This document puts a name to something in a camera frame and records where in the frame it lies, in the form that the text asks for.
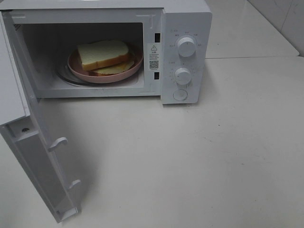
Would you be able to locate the upper white control knob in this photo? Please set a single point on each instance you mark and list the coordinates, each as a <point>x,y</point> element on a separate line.
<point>186,46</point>

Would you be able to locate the white microwave door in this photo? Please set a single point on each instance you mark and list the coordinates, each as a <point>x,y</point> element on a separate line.
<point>28,136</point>

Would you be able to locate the glass microwave turntable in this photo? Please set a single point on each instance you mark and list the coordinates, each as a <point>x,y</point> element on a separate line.
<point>63,72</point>

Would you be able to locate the lower white timer knob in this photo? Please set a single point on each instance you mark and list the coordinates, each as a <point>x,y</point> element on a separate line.
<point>182,76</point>

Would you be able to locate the pink round plate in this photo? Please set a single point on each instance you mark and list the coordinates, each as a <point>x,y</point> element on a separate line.
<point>74,65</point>

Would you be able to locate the bottom bread slice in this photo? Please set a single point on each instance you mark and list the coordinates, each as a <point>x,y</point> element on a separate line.
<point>112,70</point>

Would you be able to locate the white warning label sticker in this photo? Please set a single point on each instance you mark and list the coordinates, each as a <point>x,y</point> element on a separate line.
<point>154,54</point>

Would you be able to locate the bread slice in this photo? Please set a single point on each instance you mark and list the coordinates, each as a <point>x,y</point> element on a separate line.
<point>112,70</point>
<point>103,53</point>

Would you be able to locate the round door release button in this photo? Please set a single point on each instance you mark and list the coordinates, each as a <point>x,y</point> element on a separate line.
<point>180,95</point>

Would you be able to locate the white microwave oven body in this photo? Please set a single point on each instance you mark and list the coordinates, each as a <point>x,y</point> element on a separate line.
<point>52,29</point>

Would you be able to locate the top bread slice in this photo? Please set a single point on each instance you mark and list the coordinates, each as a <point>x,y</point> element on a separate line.
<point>103,53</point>

